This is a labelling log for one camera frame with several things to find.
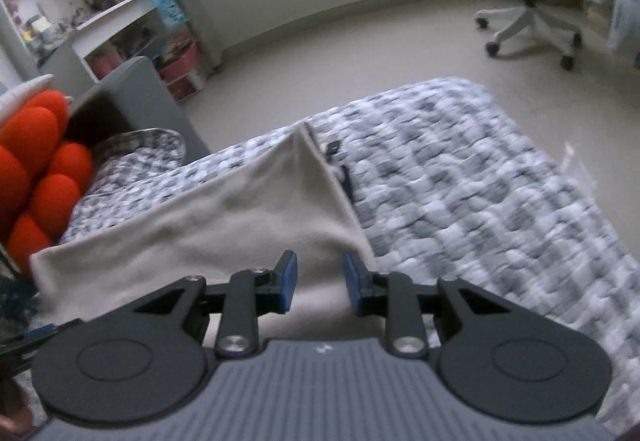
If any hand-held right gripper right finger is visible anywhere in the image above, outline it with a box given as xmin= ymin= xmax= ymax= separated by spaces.
xmin=342 ymin=252 xmax=516 ymax=359

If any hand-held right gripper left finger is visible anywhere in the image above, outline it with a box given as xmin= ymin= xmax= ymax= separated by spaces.
xmin=132 ymin=250 xmax=299 ymax=359

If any cream printed t-shirt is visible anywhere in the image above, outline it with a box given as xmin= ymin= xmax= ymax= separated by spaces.
xmin=30 ymin=123 xmax=376 ymax=339

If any grey checked blanket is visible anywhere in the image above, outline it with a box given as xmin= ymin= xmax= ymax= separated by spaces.
xmin=57 ymin=76 xmax=640 ymax=427

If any grey sofa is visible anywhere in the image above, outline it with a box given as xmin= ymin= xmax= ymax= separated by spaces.
xmin=67 ymin=56 xmax=211 ymax=166

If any pink storage box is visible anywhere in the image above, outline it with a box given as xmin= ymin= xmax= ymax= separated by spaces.
xmin=157 ymin=38 xmax=206 ymax=102

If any orange knot cushion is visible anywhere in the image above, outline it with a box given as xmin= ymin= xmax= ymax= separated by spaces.
xmin=0 ymin=91 xmax=93 ymax=272

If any blue printed sheet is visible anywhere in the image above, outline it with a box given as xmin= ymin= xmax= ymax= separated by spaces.
xmin=150 ymin=0 xmax=188 ymax=29

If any white striped pillow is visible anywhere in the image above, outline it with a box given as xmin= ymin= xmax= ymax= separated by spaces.
xmin=0 ymin=73 xmax=56 ymax=122

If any white plastic bag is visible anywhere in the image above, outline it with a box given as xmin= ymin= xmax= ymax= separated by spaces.
xmin=607 ymin=0 xmax=640 ymax=56

